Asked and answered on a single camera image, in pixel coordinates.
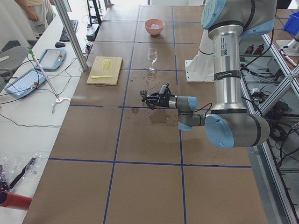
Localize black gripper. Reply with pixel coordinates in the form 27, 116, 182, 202
142, 92, 170, 110

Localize steel double jigger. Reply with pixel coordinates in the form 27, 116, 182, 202
139, 90, 147, 100

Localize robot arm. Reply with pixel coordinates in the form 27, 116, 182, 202
140, 0, 277, 148

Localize clear wine glass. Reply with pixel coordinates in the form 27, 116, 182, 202
148, 48, 157, 74

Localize clear ice cube pile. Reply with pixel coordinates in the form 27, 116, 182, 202
150, 24, 160, 29

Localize yellow plastic knife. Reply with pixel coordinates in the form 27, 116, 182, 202
91, 75, 113, 79

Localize bamboo cutting board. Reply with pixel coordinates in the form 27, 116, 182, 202
86, 56, 122, 85

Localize pink plastic bowl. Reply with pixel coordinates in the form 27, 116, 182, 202
144, 19, 164, 36

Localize black box with label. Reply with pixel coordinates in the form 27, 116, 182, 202
86, 24, 100, 42

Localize black keyboard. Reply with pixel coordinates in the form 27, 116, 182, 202
59, 19, 79, 42

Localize blue teach pendant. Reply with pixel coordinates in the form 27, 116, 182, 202
4, 69, 46, 98
38, 49, 66, 71

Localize black computer mouse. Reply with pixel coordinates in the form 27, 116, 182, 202
55, 42, 65, 48

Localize metal rod green tip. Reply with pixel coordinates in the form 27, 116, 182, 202
29, 49, 71, 114

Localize black tool in bag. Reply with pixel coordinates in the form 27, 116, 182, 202
8, 157, 36, 189

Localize person in beige shirt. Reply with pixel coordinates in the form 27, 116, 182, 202
15, 0, 56, 39

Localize grey office chair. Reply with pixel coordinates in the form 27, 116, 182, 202
0, 46, 28, 78

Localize clear plastic bag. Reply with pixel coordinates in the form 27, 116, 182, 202
0, 151, 50, 190

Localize blue storage bin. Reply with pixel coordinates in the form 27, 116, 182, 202
284, 11, 299, 35

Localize red bottle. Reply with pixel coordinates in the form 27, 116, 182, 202
0, 191, 32, 210

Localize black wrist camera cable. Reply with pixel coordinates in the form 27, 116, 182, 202
192, 102, 214, 117

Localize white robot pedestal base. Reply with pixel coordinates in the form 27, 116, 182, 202
185, 30, 214, 82

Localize aluminium frame post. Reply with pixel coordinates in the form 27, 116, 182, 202
54, 0, 88, 71

